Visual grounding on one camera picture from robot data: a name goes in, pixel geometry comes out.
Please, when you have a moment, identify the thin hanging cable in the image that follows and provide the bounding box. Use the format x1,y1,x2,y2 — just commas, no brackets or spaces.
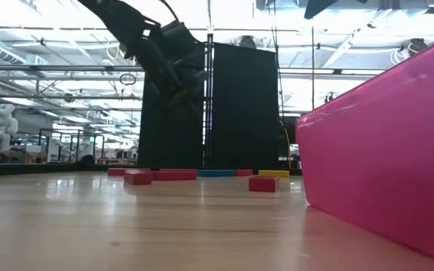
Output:
310,18,315,111

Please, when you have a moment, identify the black partition panel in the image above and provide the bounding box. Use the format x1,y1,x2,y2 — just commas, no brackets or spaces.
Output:
211,41,280,170
137,42,206,169

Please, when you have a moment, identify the black ceiling cable reel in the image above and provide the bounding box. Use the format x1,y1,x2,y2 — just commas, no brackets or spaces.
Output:
407,37,429,56
238,35,258,49

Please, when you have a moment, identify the yellow power cable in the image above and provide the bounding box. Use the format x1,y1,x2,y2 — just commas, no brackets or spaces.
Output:
279,119,292,166

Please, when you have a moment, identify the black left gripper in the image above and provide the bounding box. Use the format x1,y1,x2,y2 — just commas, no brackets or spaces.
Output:
124,14,206,108

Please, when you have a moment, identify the black hanging cable loop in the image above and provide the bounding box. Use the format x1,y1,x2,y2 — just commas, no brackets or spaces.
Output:
118,72,138,87

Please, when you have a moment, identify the black aluminium table frame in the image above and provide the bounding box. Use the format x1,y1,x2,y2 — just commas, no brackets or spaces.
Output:
0,162,303,178

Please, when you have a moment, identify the red plastic bin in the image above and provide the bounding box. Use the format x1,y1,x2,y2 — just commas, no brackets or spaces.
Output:
295,30,434,269

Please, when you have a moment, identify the wooden workbench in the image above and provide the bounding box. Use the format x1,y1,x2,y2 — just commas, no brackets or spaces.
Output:
0,148,48,165

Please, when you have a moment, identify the blue wooden block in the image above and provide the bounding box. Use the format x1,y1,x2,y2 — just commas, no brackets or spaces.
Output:
197,169,237,178

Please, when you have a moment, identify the grey ceiling pipe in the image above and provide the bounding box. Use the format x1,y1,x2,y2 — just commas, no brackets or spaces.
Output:
0,93,143,101
0,64,146,72

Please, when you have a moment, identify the black metal rack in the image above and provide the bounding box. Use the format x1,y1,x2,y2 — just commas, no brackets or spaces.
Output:
38,127,105,163

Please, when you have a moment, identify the yellow wooden block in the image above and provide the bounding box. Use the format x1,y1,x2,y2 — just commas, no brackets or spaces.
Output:
258,169,291,178

